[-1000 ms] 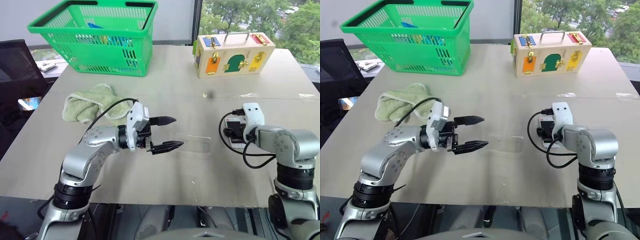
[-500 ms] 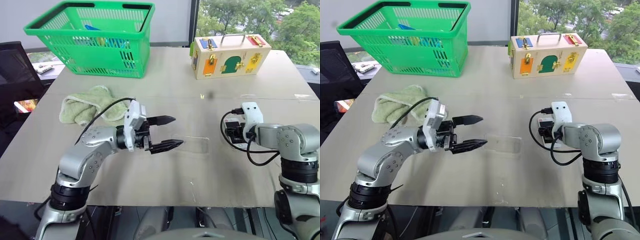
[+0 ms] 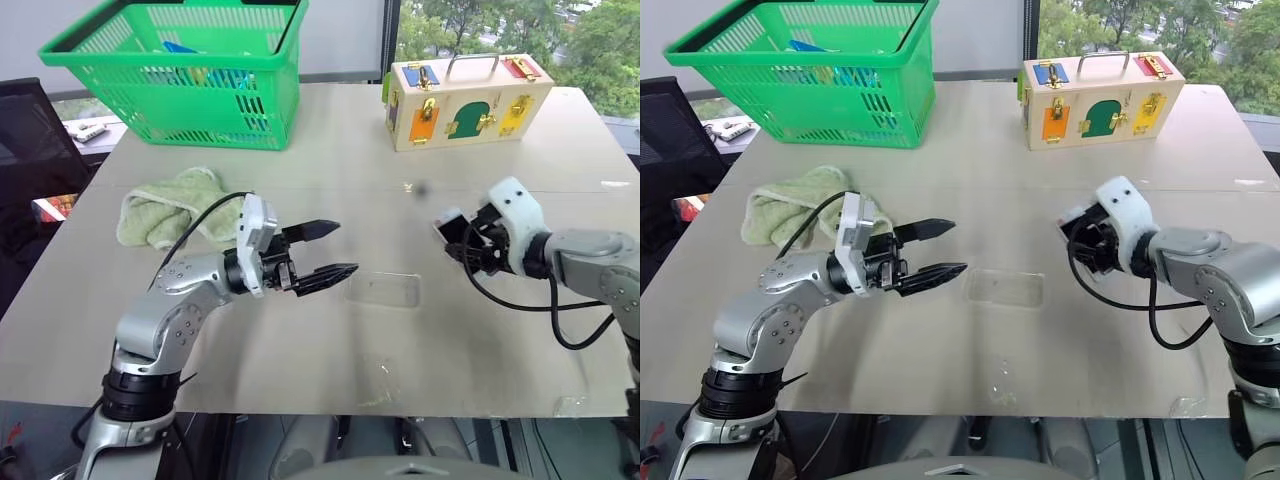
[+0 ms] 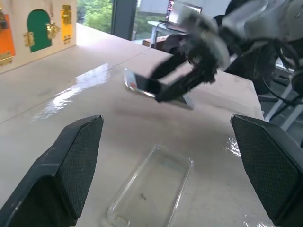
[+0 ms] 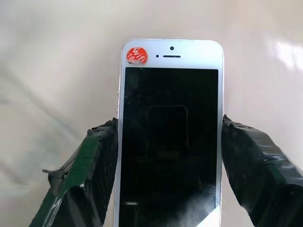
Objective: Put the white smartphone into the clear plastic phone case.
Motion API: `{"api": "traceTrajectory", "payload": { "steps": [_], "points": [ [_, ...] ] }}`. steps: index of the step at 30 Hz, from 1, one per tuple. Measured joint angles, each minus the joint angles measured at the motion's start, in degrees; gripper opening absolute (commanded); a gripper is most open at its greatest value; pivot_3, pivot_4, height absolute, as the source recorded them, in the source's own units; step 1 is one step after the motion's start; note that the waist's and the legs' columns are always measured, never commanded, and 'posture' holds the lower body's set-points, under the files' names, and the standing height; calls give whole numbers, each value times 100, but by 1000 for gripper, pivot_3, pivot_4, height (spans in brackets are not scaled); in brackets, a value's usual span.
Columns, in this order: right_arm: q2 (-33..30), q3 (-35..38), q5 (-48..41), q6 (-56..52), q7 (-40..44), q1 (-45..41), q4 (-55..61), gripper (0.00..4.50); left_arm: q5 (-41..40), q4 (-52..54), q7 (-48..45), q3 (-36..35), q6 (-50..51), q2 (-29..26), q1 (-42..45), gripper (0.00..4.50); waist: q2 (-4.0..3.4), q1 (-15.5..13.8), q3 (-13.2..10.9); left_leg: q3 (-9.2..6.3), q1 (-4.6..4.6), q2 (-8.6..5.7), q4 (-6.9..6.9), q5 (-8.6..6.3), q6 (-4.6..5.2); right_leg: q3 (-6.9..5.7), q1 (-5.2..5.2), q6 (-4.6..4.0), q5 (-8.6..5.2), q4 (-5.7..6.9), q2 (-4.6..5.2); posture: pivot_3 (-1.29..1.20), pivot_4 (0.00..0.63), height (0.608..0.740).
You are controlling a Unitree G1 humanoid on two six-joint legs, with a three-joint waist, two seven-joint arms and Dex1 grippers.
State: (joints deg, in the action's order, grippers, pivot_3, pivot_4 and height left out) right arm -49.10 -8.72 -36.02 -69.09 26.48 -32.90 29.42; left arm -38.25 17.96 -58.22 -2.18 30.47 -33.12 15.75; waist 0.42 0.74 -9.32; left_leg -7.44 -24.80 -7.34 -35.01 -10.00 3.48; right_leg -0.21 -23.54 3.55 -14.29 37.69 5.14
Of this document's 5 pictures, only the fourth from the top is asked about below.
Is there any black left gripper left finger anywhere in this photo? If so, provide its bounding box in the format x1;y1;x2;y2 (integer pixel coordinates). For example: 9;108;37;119
0;114;104;227

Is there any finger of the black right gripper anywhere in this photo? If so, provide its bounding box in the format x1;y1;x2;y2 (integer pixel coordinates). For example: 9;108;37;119
147;54;190;82
154;70;209;103

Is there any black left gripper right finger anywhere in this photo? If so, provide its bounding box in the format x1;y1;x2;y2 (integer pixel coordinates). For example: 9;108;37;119
230;114;303;227

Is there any white smartphone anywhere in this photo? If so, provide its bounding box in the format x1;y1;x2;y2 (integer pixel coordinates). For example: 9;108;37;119
123;68;196;110

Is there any clear plastic phone case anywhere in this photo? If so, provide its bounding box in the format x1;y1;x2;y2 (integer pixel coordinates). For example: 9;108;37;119
105;143;194;227

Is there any white background desk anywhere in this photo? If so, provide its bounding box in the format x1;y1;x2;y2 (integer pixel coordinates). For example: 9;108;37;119
147;20;187;49

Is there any monitor on background desk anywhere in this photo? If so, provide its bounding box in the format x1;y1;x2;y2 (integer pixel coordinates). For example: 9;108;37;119
159;0;203;31

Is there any clear plastic film piece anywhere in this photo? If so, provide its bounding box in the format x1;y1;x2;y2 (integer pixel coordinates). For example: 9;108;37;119
242;212;271;227

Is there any yellow board door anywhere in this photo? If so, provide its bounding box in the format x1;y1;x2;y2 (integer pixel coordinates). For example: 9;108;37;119
61;4;72;45

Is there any green arched board door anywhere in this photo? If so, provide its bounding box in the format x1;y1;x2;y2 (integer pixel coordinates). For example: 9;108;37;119
27;9;53;53

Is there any orange board door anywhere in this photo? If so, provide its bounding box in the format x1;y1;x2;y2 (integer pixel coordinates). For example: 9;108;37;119
0;14;16;57

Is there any wooden busy board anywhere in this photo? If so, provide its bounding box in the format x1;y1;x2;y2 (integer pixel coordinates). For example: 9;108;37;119
0;0;78;74

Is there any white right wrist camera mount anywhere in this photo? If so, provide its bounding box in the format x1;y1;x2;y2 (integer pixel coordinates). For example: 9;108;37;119
181;11;232;70

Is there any dark window frame pillar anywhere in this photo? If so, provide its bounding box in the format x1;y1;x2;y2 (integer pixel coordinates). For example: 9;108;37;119
111;0;138;41

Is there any white metal frame desk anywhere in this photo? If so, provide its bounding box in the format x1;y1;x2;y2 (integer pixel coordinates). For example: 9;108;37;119
264;58;303;133

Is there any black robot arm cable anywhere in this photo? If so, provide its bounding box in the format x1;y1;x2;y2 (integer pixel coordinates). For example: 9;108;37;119
261;39;303;107

